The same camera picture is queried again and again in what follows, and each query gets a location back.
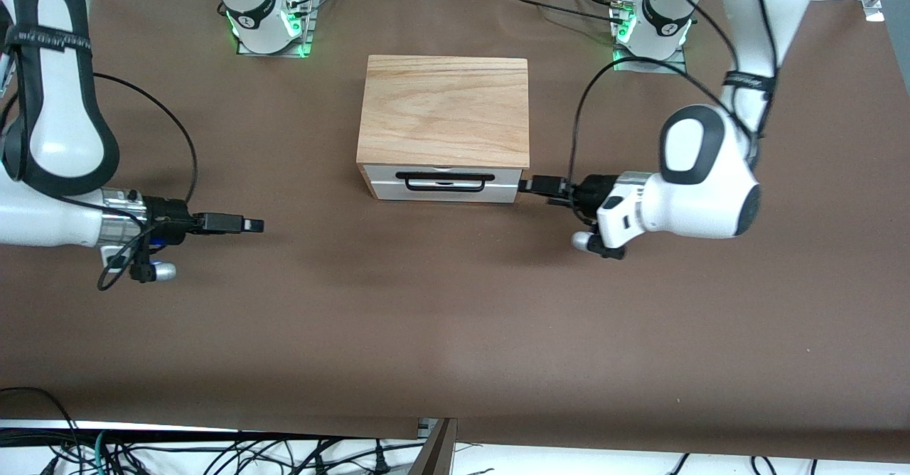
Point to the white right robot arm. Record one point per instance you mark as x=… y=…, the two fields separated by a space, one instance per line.
x=64 y=126

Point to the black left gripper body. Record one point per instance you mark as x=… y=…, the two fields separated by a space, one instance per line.
x=587 y=193

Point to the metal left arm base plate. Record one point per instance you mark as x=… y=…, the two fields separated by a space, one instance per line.
x=675 y=67

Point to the light wooden cabinet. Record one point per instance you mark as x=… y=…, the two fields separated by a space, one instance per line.
x=444 y=112

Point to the brown paper table cover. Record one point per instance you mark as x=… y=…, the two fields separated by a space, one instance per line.
x=455 y=333

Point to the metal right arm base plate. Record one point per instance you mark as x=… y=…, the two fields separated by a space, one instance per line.
x=309 y=23

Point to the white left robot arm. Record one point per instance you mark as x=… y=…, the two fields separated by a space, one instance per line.
x=704 y=190

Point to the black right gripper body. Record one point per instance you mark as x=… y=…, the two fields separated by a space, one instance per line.
x=169 y=215

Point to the white-fronted wooden drawer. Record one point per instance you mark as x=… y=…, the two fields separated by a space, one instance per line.
x=380 y=180

